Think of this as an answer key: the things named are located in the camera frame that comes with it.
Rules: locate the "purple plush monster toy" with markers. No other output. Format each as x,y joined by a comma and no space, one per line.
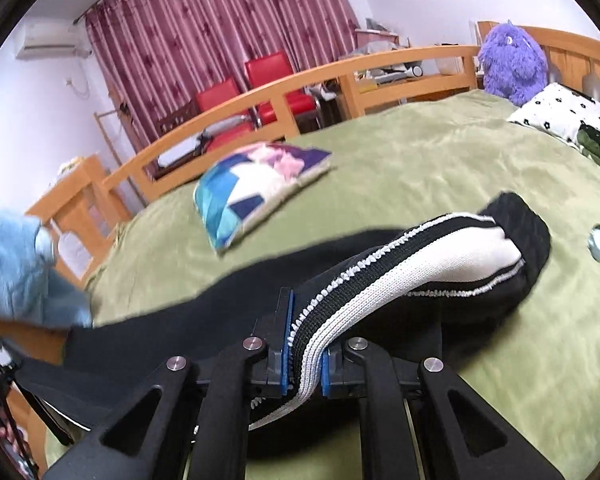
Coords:
514,66

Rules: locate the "wooden bed frame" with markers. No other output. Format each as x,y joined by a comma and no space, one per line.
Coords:
260,115

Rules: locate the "white wall air conditioner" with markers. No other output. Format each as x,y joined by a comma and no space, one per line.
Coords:
36,39

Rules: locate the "light blue plush towel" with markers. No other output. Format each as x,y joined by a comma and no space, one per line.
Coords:
32,291

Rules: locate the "white flower-print pillow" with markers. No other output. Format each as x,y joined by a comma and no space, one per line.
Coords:
565,114

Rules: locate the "cluttered desk behind bed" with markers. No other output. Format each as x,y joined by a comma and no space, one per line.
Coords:
360,98

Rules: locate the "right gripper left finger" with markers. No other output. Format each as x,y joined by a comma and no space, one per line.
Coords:
188,419

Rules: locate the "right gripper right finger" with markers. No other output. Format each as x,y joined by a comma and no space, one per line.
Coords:
420,420

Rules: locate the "colourful geometric pillow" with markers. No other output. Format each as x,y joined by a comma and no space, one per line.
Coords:
242,189

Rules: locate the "maroon striped curtain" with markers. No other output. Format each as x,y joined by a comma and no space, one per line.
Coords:
157,54

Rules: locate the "black pants white stripes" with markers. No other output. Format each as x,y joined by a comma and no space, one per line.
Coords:
440,288

